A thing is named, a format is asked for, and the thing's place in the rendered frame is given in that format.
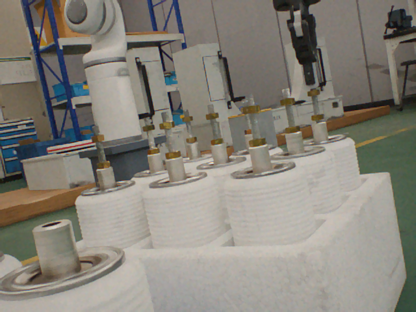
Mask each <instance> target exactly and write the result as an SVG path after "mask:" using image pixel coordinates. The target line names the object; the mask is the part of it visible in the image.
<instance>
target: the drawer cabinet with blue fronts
mask: <svg viewBox="0 0 416 312"><path fill-rule="evenodd" d="M28 138H32V139H33V140H36V139H38V134H37V131H36V126H35V122H34V117H28V118H20V119H15V120H7V121H2V122H0V159H1V164H2V167H3V172H4V175H5V178H3V181H6V182H8V181H13V180H17V179H21V178H23V177H22V174H21V169H20V165H19V162H18V158H17V155H16V151H14V147H17V146H20V145H19V143H18V141H19V140H24V139H28Z"/></svg>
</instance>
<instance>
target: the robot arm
mask: <svg viewBox="0 0 416 312"><path fill-rule="evenodd" d="M320 1H321V0H272V2H273V7H274V9H275V10H277V11H288V10H289V11H290V17H291V18H290V19H287V27H288V30H289V31H290V32H291V40H292V46H293V48H294V50H295V53H296V58H297V60H298V62H299V65H300V64H301V66H300V69H301V73H302V80H303V85H304V88H305V89H306V90H309V89H312V88H318V87H319V77H318V73H317V65H316V63H315V62H316V61H317V45H318V42H317V35H316V30H315V28H316V26H317V24H316V19H315V17H314V16H313V14H309V6H310V5H314V4H316V3H318V2H320ZM64 6H65V9H64V16H65V20H66V23H67V25H68V27H69V28H70V29H71V30H72V31H73V32H75V33H79V34H88V35H90V36H91V41H92V50H91V51H90V52H89V53H87V54H86V55H85V56H84V57H83V65H84V70H85V74H86V80H87V83H88V89H89V92H90V98H91V101H92V112H93V116H94V121H95V125H96V126H97V125H98V127H99V132H100V134H101V135H104V138H105V140H102V143H103V144H102V145H103V147H107V146H114V145H118V144H125V143H128V142H134V141H137V140H142V139H143V137H142V131H141V128H140V121H139V117H138V112H137V106H136V103H135V97H134V93H133V87H132V84H131V78H130V74H129V68H128V65H127V59H126V53H127V38H126V34H125V28H124V22H123V18H122V12H121V10H120V6H119V4H118V2H117V0H66V2H65V5H64Z"/></svg>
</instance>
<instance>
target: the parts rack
mask: <svg viewBox="0 0 416 312"><path fill-rule="evenodd" d="M35 1H37V0H33V1H31V2H30V3H29V2H28V0H22V2H23V8H24V11H25V17H26V20H27V24H28V26H29V32H30V35H31V40H32V46H33V49H34V55H35V58H36V63H37V66H38V72H39V76H40V81H41V84H42V89H43V93H44V98H45V104H46V107H47V112H48V116H49V121H50V124H51V130H52V134H53V139H58V138H61V136H62V132H63V129H64V124H65V121H66V115H67V112H68V109H69V110H70V116H71V121H72V124H73V130H74V133H75V139H76V140H78V141H79V142H81V141H82V138H81V132H80V129H79V123H78V119H77V114H76V111H75V108H79V107H87V106H92V101H91V98H90V96H83V97H72V91H71V88H70V82H69V79H68V73H67V69H66V64H65V60H64V55H84V54H87V53H89V52H90V51H91V50H92V41H91V37H75V38H60V36H59V31H58V28H57V22H56V19H55V13H54V10H53V7H52V4H51V0H45V3H44V11H43V14H44V15H43V19H42V26H41V30H40V37H39V42H38V40H37V37H36V32H35V28H34V23H33V20H32V17H31V11H30V8H29V6H30V5H31V4H33V3H34V2H35ZM165 1H167V0H164V1H161V2H160V3H157V4H156V5H154V6H153V5H152V0H147V2H148V8H149V14H150V18H151V24H152V28H153V31H158V30H157V24H156V21H155V14H154V11H153V8H154V7H156V6H157V5H159V4H161V3H163V2H165ZM173 7H174V10H175V16H176V20H177V26H178V30H179V34H139V35H126V38H127V50H130V49H132V48H138V47H158V48H159V54H160V58H161V64H162V70H163V72H165V71H166V70H165V66H164V60H163V54H162V52H163V53H164V54H165V55H166V56H167V57H168V58H169V59H170V60H171V61H172V62H173V58H172V57H170V56H169V55H168V54H167V53H166V52H165V51H163V50H162V49H161V46H163V45H166V44H169V43H170V42H174V41H176V40H181V46H182V49H186V48H187V43H186V40H185V33H184V30H183V24H182V20H181V14H180V9H179V3H178V0H173V3H172V6H171V8H170V11H169V14H168V17H167V20H166V23H165V26H164V29H163V31H165V29H166V26H167V23H168V20H169V18H170V14H171V12H172V9H173ZM46 9H47V12H48V15H49V20H50V24H51V30H52V33H53V39H54V42H52V43H50V44H49V45H47V46H45V47H43V48H41V49H40V43H41V39H42V31H43V27H44V20H45V16H46V13H45V12H46ZM167 40H171V41H169V42H167V43H164V44H161V43H162V42H165V41H167ZM54 56H57V57H58V62H59V66H60V71H61V75H62V80H63V82H62V81H61V80H60V79H59V77H58V76H57V75H56V74H55V72H54V71H53V70H52V69H51V68H50V67H49V66H48V65H47V63H46V62H45V61H44V60H43V58H42V57H54ZM42 63H44V64H45V65H46V67H47V68H48V69H49V70H50V72H51V73H52V74H53V75H54V76H55V77H56V78H57V79H58V81H59V82H60V83H61V85H62V86H63V87H64V89H65V90H64V91H65V93H64V94H59V95H57V96H54V97H50V95H49V90H48V87H47V81H46V76H45V73H44V67H43V64H42ZM166 90H167V94H168V100H169V104H170V110H171V112H172V111H174V109H173V105H172V99H171V95H170V92H173V91H178V90H179V87H178V84H172V85H167V86H166ZM65 95H66V97H67V99H65V100H63V101H60V102H58V103H54V104H51V99H54V98H57V97H60V96H65ZM61 110H66V111H65V114H64V119H63V123H62V127H61V130H60V135H59V134H58V131H57V125H56V121H55V116H54V113H53V111H61Z"/></svg>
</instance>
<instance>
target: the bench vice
mask: <svg viewBox="0 0 416 312"><path fill-rule="evenodd" d="M393 7H394V5H391V11H390V12H388V13H387V17H388V22H387V23H385V26H386V29H385V32H384V34H387V28H390V29H394V28H396V30H395V29H394V30H393V31H392V33H395V32H398V31H402V30H405V29H409V28H412V27H415V26H411V20H412V16H411V15H410V16H406V12H405V10H404V9H403V8H402V9H401V8H400V9H396V10H393V11H392V9H393Z"/></svg>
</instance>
